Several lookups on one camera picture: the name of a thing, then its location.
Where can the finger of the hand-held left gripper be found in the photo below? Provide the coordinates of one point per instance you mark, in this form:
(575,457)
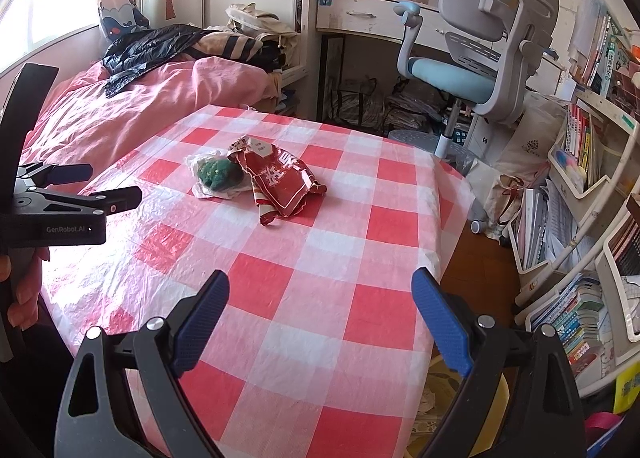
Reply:
(70,173)
(117,200)

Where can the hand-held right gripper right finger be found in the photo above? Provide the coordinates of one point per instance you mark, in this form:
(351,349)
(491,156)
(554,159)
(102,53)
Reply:
(440,320)

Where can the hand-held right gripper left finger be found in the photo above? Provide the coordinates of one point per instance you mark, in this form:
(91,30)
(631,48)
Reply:
(200,323)

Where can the yellow trash bin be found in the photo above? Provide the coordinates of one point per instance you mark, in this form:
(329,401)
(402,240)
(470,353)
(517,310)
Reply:
(500,398)

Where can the red snack wrapper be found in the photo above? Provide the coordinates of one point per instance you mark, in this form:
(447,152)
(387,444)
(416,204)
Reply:
(280,183)

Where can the person's left hand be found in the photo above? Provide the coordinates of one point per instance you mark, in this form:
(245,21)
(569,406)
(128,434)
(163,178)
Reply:
(27,308)

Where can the pink blanket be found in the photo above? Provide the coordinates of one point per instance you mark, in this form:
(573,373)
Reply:
(150,103)

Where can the red white checkered tablecloth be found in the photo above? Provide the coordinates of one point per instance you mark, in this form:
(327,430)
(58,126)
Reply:
(300,263)

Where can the row of paperback books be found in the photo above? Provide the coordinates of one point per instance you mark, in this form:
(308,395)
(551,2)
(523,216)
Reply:
(570,328)

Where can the stack of paper notebooks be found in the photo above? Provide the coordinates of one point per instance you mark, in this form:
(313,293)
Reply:
(542,228)

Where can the black jacket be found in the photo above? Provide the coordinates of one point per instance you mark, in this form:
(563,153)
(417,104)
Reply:
(145,48)

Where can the beige navy striped cloth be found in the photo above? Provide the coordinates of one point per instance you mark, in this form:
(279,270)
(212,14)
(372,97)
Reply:
(230,45)

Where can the white tote bag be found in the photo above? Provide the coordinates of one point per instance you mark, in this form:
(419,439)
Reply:
(530,148)

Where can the white bookshelf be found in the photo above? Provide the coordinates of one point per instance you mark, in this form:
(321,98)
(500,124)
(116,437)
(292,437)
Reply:
(610,218)

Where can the yellow book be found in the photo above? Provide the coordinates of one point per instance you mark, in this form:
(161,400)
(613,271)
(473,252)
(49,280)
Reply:
(627,388)

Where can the dark plastic bag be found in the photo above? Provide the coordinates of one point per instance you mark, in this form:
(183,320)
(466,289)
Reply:
(415,110)

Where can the row of thin books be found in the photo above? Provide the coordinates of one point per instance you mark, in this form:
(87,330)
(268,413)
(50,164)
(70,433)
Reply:
(579,143)

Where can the beige tote bag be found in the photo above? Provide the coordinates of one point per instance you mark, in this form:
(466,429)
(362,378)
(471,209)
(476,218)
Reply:
(260,20)

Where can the clear storage bag black trim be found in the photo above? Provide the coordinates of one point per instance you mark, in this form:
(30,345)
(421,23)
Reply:
(352,103)

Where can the white desk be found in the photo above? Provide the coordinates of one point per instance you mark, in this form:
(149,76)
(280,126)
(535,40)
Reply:
(380,38)

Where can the white desk drawer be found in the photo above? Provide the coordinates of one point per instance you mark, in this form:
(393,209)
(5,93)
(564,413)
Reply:
(360,13)

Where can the stack of large books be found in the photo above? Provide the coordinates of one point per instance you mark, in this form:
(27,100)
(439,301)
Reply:
(597,53)

